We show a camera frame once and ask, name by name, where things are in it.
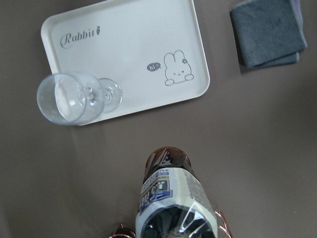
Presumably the grey folded cloth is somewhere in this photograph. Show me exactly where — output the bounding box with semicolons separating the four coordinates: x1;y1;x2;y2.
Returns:
230;0;308;69

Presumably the clear wine glass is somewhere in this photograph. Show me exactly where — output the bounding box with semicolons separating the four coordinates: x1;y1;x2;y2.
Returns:
37;72;122;125

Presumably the cream rabbit tray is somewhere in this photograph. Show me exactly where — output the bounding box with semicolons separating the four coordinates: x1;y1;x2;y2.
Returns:
41;0;210;121

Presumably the tea bottle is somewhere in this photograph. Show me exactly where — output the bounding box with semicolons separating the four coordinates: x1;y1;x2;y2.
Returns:
135;147;218;238

